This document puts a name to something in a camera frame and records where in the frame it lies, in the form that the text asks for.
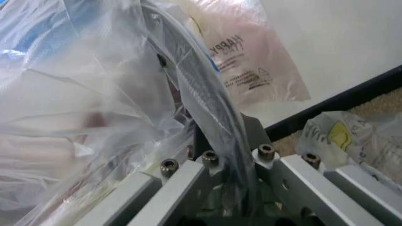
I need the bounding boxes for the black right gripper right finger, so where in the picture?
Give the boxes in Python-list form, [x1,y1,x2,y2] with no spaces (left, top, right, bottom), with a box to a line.
[162,11,402,226]

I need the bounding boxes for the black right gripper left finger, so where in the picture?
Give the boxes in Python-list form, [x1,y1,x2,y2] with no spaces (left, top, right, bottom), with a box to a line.
[103,6,235,226]

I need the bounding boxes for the clear thin garbage bag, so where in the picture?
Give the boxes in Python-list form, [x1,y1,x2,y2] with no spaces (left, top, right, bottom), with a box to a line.
[0,0,262,226]

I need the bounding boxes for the white plastic bag yellow print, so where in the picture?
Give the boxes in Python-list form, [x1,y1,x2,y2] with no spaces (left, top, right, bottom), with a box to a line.
[296,110,402,186]

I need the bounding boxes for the pink printed plastic bag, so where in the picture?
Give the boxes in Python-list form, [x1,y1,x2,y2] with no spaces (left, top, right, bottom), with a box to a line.
[178,0,312,104]

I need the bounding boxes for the blue plastic bag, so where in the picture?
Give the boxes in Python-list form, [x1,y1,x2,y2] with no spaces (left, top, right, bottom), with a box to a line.
[0,0,82,56]

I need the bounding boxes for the black baseboard strip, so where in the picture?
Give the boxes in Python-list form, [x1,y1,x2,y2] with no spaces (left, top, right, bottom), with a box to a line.
[265,68,402,142]

